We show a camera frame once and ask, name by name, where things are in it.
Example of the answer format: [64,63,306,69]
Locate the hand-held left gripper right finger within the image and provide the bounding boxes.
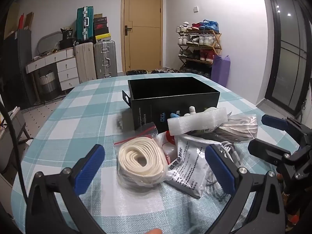
[204,144,287,234]

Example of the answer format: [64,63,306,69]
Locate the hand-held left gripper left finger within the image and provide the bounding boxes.
[24,144,108,234]

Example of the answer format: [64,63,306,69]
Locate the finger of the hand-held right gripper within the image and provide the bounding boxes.
[261,114,312,142]
[248,138,312,179]

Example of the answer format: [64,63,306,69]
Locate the white charging cable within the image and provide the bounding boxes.
[207,140,243,198]

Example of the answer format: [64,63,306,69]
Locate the green white medicine packet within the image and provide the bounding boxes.
[166,134,215,199]

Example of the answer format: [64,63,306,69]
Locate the white foam block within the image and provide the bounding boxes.
[167,107,228,136]

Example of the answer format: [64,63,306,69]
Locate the black cardboard box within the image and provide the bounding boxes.
[122,76,221,133]

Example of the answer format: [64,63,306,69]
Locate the zip bag of white lace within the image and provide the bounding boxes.
[114,122,168,191]

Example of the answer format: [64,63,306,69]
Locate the red white bagged item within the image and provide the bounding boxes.
[157,130,178,166]

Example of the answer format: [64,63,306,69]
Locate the black framed glass door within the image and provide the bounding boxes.
[264,0,312,117]

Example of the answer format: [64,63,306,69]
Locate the purple bag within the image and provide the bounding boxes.
[211,55,231,88]

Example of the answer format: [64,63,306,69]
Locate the white dresser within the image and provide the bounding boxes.
[26,47,81,103]

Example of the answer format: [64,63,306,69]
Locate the beige suitcase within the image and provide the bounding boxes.
[74,42,95,84]

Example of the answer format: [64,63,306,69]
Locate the silver suitcase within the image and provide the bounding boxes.
[94,40,118,79]

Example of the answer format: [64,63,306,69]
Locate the wooden shoe rack with shoes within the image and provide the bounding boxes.
[176,19,220,75]

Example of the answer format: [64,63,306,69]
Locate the shoes on floor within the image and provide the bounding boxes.
[125,69,181,75]

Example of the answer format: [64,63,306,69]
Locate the black cabinet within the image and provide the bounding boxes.
[0,28,37,108]

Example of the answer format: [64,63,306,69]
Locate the oval mirror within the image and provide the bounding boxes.
[37,31,64,54]

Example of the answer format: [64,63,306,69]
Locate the black paper bag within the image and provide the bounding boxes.
[60,28,75,49]

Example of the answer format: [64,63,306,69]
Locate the teal suitcase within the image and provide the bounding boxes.
[76,7,95,42]

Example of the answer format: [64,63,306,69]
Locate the wooden door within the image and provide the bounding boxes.
[122,0,163,75]

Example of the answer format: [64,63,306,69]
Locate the bagged beige rope bundle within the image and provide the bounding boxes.
[212,116,259,144]

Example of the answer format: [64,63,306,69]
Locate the black cable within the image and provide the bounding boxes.
[0,102,30,200]

